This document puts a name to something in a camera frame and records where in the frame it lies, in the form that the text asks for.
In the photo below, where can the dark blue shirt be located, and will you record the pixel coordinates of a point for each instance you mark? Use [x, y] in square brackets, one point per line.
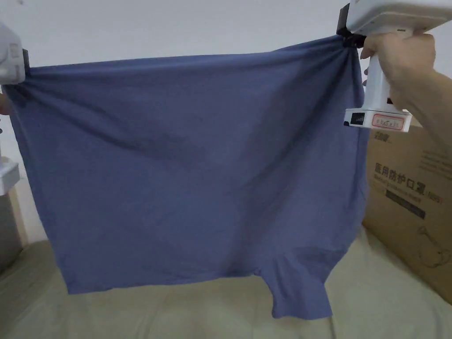
[197, 159]

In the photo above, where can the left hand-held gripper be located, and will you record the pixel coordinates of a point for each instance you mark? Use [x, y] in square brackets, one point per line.
[10, 60]

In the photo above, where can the person's right forearm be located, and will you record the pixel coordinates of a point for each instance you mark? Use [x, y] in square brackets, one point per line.
[436, 102]

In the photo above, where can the brown cardboard carton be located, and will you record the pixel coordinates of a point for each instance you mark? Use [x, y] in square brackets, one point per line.
[406, 197]

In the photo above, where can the person's left hand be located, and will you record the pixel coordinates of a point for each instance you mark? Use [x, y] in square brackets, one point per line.
[3, 104]

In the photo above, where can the bed with beige sheet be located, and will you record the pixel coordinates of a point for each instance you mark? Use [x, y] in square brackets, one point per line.
[159, 314]

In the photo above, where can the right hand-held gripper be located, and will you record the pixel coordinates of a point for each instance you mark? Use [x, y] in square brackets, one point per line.
[388, 14]

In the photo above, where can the person's right hand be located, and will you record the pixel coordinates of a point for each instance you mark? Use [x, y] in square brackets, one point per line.
[406, 60]

